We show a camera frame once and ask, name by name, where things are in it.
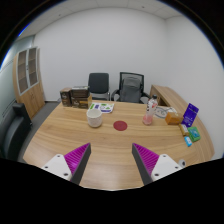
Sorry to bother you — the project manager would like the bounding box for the wooden shelf cabinet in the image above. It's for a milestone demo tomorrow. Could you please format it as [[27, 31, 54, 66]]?
[[12, 46, 46, 119]]

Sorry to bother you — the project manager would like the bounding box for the black office chair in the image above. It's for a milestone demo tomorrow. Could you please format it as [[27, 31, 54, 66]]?
[[87, 72, 111, 102]]

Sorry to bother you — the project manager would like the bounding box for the small blue packet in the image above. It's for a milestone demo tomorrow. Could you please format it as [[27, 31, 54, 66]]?
[[184, 135, 193, 148]]

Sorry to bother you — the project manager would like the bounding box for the white bag with circle print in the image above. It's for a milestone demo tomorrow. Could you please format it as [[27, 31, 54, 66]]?
[[154, 105, 178, 119]]

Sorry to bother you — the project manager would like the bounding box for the grey backpack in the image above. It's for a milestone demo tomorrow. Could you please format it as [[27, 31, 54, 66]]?
[[119, 77, 143, 104]]

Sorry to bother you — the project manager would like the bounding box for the flat round red coaster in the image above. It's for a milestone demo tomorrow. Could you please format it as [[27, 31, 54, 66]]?
[[112, 120, 129, 132]]

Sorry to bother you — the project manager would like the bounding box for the orange cardboard box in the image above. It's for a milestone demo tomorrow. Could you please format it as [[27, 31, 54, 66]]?
[[164, 111, 184, 126]]

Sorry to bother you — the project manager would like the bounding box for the white paper cup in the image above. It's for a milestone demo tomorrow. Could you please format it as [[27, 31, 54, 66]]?
[[86, 108, 103, 129]]

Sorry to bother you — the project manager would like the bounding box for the black gift box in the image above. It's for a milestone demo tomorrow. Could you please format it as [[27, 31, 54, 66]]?
[[70, 85, 91, 99]]

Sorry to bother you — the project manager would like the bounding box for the clear bottle with pink drink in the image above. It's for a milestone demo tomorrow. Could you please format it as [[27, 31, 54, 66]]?
[[142, 94, 159, 126]]

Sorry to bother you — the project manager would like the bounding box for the white sticker sheet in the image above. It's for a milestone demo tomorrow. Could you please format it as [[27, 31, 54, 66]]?
[[87, 102, 115, 114]]

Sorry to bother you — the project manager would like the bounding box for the wooden side desk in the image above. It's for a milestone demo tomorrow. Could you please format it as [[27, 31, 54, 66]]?
[[148, 84, 193, 112]]

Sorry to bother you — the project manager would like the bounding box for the black mesh armchair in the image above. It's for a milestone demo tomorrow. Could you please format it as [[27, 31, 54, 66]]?
[[111, 71, 151, 104]]

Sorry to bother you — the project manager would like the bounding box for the green packet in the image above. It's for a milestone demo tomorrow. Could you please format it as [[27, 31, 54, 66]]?
[[187, 125, 202, 143]]

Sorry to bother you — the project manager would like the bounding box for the purple packet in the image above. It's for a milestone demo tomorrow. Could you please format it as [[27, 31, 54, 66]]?
[[181, 102, 200, 128]]

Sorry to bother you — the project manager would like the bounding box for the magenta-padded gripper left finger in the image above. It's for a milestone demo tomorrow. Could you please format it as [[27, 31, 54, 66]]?
[[41, 142, 92, 186]]

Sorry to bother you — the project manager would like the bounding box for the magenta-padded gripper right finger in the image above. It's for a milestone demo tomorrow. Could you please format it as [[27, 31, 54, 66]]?
[[131, 142, 184, 186]]

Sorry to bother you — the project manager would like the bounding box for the small yellow box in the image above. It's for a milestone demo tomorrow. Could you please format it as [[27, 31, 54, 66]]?
[[178, 123, 190, 137]]

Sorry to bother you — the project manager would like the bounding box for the dark brown carton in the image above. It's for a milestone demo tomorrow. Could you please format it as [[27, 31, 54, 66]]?
[[59, 87, 73, 108]]

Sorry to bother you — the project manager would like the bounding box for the black leather sofa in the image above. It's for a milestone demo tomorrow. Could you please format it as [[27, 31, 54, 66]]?
[[0, 102, 33, 161]]

